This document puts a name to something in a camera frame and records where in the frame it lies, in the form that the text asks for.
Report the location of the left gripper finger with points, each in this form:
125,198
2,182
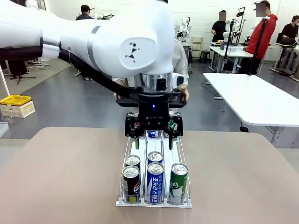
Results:
175,131
132,130

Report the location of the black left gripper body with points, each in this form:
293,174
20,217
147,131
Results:
153,114

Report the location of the green soda can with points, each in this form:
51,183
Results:
179,184
173,124

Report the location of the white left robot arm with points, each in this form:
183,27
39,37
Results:
105,37

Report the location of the person in grey sweatshirt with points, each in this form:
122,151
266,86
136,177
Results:
181,60

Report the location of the person in black top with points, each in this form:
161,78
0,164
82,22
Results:
219,28

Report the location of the seated person in black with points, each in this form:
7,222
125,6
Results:
289,31

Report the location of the person's left hand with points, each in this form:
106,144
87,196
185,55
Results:
185,92

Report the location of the person's right hand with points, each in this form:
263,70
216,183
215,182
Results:
120,82

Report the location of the black Pepsi can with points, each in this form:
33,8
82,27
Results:
132,160
137,125
131,184

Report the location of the blue Pocari Sweat can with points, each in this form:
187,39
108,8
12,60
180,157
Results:
155,184
155,156
153,133

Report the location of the white can dispenser rack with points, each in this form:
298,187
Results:
154,149

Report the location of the black stool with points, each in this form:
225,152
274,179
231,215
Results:
205,56

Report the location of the beige drawer unit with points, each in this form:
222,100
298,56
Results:
197,45

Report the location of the large white table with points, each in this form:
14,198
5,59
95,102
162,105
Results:
252,98

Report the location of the white background table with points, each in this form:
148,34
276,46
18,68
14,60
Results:
224,52

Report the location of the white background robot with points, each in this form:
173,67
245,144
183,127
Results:
184,25

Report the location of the clear plastic bin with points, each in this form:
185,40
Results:
234,48

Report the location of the black stand with clamp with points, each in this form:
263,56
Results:
228,39

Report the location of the white plastic crate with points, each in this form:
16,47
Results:
18,109

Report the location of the yellow plastic crate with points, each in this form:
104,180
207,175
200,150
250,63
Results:
15,100

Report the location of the man in plaid shirt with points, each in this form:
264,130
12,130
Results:
84,14

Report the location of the black tripod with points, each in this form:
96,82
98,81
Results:
19,74

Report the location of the man in red hoodie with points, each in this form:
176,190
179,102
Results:
261,35

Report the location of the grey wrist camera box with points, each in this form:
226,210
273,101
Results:
179,80

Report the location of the tall black camera stand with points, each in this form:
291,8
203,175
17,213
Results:
258,44

